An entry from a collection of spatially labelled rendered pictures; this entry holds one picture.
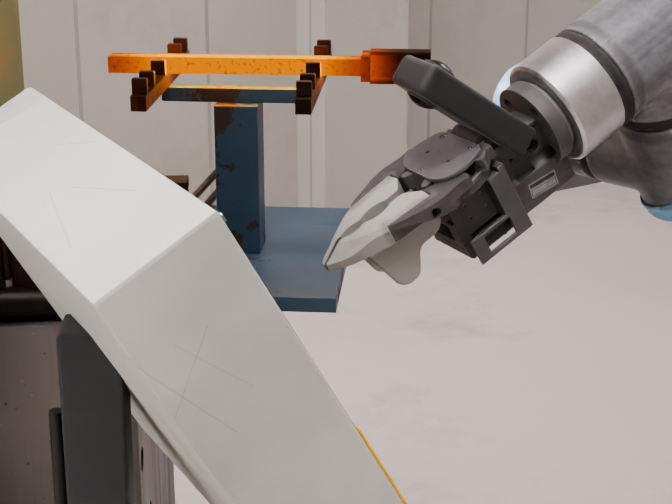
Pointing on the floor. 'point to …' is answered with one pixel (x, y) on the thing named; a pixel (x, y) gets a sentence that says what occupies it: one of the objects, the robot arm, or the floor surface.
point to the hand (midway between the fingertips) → (334, 249)
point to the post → (93, 421)
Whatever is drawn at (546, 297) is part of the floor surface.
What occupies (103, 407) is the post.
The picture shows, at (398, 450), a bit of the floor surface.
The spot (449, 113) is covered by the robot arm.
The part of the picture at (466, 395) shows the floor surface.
